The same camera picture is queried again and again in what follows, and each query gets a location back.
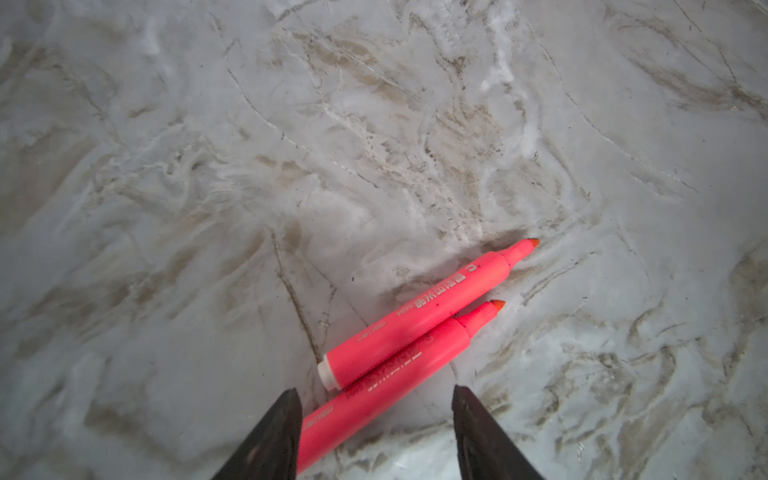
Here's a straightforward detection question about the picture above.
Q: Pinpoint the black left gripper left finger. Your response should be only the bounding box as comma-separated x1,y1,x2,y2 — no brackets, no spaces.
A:
212,388,302,480

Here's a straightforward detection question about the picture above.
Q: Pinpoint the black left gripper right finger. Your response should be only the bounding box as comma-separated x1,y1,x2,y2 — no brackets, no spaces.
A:
452,385,543,480

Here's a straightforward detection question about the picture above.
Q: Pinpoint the pink highlighter pen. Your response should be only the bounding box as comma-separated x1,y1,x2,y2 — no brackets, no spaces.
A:
296,300,505,474
317,239,539,391

